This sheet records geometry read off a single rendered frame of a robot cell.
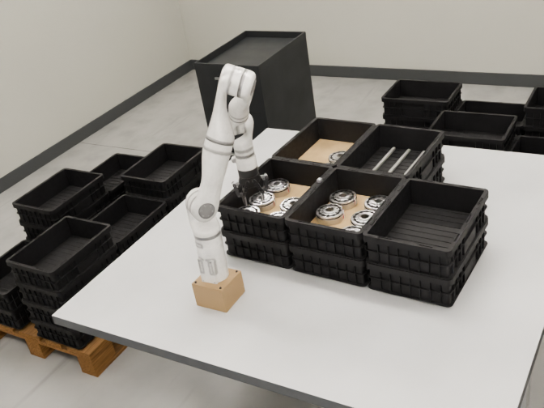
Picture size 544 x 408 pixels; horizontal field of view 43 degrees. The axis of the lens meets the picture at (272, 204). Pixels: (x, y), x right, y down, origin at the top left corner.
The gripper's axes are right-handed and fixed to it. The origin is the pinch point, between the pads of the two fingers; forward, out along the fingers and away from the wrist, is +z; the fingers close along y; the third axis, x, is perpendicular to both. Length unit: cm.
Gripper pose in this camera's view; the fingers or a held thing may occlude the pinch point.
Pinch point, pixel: (253, 199)
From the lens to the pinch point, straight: 260.6
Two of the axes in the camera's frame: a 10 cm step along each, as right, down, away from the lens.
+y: 9.6, -2.5, 1.3
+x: -2.3, -4.6, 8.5
